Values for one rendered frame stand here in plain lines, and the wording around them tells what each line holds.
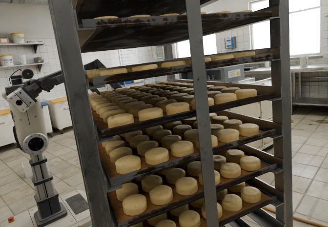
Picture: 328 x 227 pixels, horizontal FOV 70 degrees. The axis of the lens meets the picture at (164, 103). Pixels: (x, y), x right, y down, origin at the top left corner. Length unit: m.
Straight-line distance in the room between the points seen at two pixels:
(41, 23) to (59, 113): 2.09
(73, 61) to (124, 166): 0.21
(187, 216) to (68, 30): 0.47
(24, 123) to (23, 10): 4.55
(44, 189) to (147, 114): 1.64
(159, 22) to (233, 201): 0.46
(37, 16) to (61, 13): 5.84
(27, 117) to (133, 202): 1.39
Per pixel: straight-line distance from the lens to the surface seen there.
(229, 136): 0.57
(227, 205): 0.65
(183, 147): 0.51
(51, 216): 2.11
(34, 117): 1.83
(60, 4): 0.40
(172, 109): 0.48
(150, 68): 0.45
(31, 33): 6.11
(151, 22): 0.43
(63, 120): 5.56
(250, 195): 0.69
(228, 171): 0.60
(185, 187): 0.55
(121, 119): 0.44
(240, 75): 2.70
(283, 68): 0.61
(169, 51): 1.10
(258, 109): 3.04
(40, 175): 2.00
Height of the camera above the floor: 1.34
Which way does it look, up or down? 11 degrees down
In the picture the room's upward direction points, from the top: 7 degrees counter-clockwise
